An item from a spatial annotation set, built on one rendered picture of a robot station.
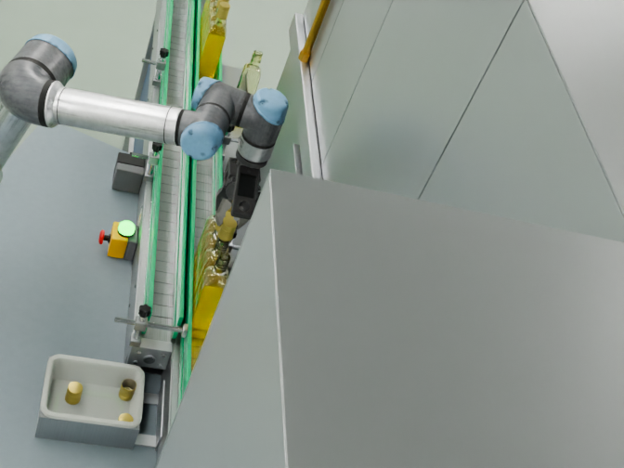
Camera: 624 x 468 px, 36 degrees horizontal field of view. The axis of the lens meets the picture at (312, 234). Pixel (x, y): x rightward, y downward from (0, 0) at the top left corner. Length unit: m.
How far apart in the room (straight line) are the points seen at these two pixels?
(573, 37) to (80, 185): 1.85
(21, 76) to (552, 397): 1.47
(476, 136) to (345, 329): 0.69
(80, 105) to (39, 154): 0.98
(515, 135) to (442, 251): 0.45
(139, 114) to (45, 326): 0.74
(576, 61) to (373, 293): 0.57
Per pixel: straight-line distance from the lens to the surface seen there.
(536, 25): 1.30
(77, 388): 2.30
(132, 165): 2.85
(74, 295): 2.57
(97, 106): 1.97
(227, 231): 2.21
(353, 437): 0.67
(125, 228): 2.62
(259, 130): 2.03
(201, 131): 1.89
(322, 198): 0.84
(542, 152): 1.20
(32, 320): 2.50
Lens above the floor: 2.64
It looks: 40 degrees down
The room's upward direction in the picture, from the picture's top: 24 degrees clockwise
